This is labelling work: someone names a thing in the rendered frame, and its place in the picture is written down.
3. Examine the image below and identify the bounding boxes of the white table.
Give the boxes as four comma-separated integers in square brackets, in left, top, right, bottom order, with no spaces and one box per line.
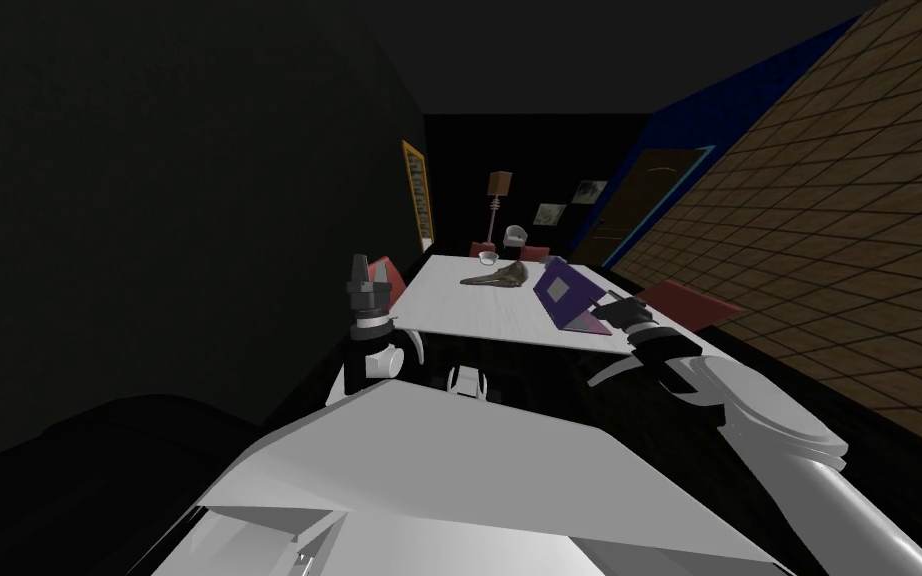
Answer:
[391,254,704,358]

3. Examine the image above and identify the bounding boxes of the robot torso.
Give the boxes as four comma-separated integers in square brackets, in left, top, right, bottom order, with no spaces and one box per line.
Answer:
[152,363,790,576]

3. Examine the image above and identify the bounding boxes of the brown door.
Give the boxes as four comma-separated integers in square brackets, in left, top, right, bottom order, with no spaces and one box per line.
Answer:
[571,146,712,270]

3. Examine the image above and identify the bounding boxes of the dark brown lumpy object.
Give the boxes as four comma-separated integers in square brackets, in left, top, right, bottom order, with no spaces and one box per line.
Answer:
[460,259,531,291]

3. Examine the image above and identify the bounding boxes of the purple laptop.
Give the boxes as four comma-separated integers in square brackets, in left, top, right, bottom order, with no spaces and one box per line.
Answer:
[532,256,614,337]

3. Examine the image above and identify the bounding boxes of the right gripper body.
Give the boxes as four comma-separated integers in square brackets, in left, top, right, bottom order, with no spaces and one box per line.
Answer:
[606,295,658,333]

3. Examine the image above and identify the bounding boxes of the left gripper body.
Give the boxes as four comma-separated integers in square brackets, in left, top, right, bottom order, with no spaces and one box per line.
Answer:
[346,278,394,318]

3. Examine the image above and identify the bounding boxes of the brown floor lamp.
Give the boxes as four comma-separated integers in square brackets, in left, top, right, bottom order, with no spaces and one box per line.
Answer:
[485,170,514,244]

